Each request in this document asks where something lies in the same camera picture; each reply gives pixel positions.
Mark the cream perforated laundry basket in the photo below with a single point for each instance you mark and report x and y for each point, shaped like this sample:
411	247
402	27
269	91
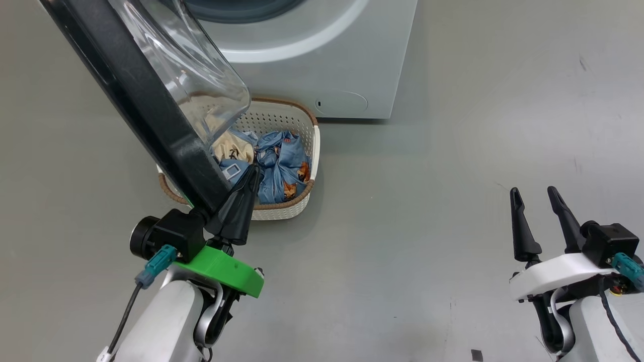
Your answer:
282	211

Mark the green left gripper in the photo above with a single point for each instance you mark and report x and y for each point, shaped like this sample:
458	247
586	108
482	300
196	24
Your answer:
226	269

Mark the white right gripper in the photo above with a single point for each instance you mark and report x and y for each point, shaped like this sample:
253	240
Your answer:
553	274

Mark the blue bear print garment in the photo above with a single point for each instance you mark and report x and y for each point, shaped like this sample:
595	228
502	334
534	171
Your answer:
284	166

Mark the black round glass washer door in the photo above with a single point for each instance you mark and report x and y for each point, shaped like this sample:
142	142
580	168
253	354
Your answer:
126	90

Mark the white washing machine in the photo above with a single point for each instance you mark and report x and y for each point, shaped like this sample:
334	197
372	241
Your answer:
327	65

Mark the small black floor marker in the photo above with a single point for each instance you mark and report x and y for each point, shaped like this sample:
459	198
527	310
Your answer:
477	355

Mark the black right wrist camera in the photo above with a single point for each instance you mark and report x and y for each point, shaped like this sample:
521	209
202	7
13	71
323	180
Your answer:
611	241

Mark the cream printed garment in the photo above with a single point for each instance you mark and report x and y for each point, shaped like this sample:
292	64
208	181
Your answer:
231	151

